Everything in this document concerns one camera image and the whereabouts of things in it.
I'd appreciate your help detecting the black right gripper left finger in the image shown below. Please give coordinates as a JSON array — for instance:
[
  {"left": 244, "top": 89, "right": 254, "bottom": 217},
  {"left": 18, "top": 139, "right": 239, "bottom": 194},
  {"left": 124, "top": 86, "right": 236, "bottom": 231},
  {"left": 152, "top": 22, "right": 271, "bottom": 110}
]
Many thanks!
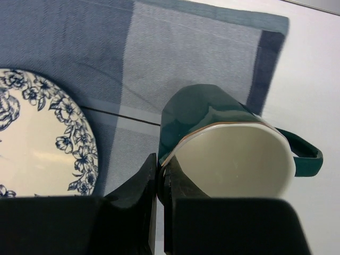
[{"left": 1, "top": 154, "right": 157, "bottom": 254}]

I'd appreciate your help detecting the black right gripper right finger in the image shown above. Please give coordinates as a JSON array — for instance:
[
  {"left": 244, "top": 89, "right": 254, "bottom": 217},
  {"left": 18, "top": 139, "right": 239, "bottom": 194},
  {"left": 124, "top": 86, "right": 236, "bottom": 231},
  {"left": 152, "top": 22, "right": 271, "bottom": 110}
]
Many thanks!
[{"left": 157, "top": 158, "right": 310, "bottom": 254}]

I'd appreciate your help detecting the blue beige checked cloth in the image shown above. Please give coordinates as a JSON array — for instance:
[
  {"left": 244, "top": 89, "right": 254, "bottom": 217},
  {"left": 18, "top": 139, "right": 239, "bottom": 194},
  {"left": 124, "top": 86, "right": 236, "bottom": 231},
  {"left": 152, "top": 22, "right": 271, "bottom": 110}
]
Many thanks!
[{"left": 1, "top": 1, "right": 289, "bottom": 195}]

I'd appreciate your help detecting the teal mug white inside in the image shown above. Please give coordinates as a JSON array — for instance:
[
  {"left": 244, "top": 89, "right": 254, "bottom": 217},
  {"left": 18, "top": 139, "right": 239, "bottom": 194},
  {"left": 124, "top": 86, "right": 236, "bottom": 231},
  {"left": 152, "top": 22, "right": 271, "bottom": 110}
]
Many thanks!
[{"left": 158, "top": 84, "right": 324, "bottom": 198}]

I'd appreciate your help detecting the blue floral ceramic plate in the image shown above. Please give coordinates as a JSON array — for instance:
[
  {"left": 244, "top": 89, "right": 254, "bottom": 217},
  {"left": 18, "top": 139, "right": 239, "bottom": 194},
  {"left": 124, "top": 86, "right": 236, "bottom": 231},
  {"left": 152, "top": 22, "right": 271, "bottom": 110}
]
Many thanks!
[{"left": 1, "top": 68, "right": 99, "bottom": 198}]

